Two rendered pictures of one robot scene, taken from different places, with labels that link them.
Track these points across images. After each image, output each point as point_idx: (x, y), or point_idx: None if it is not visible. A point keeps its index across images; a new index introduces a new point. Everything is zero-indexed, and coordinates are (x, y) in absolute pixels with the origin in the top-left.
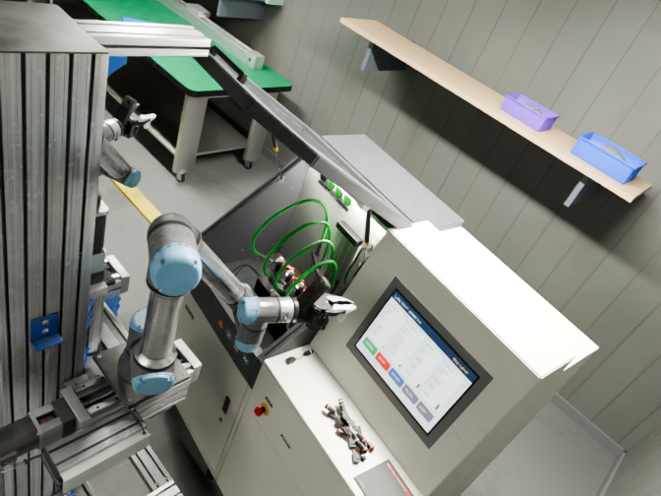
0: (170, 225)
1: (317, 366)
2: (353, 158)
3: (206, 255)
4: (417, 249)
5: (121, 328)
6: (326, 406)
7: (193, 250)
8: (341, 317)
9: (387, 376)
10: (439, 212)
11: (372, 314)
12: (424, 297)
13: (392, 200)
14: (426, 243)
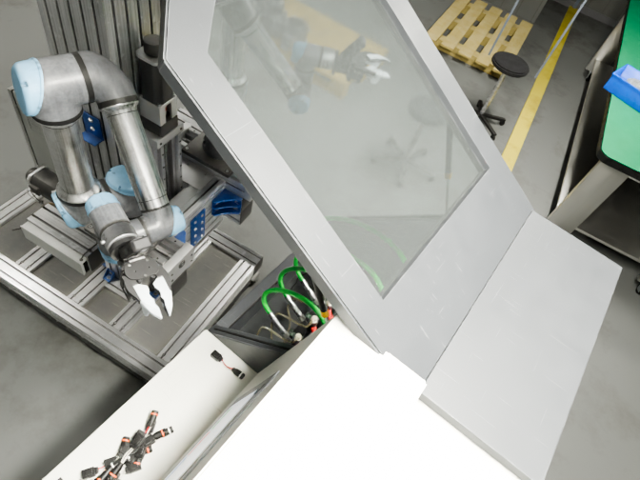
0: (69, 54)
1: (224, 390)
2: (522, 259)
3: (118, 128)
4: (312, 367)
5: (193, 207)
6: (151, 410)
7: (39, 76)
8: (144, 309)
9: (182, 460)
10: (515, 423)
11: (250, 390)
12: (237, 421)
13: (464, 330)
14: (345, 383)
